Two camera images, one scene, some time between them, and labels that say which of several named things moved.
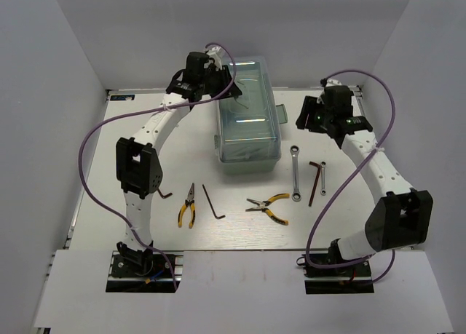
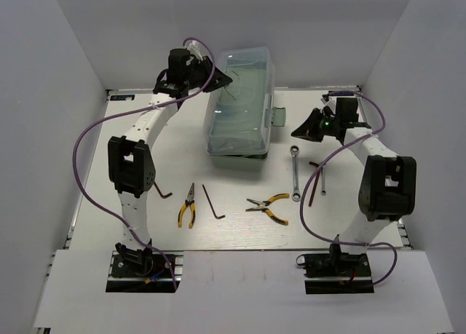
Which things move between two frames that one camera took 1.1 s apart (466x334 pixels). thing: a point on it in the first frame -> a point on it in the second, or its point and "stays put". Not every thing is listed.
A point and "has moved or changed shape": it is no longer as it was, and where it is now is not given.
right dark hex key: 313,191 stays put
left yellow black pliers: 191,201 stays put
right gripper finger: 306,119 -> 312,128
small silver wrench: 323,191 stays put
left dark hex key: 164,196 stays put
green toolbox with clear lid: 248,138 has moved or changed shape
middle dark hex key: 212,205 stays put
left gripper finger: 233,92 -> 218,79
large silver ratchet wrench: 296,194 stays put
